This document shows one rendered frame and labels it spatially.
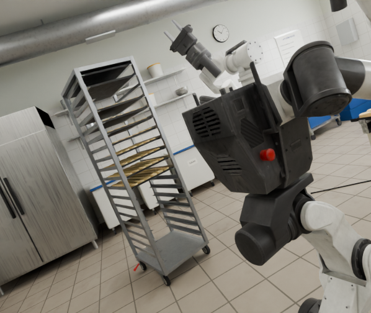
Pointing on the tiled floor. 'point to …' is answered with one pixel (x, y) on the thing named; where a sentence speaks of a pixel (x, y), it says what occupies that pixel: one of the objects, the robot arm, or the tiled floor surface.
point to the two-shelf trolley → (323, 125)
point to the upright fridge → (26, 198)
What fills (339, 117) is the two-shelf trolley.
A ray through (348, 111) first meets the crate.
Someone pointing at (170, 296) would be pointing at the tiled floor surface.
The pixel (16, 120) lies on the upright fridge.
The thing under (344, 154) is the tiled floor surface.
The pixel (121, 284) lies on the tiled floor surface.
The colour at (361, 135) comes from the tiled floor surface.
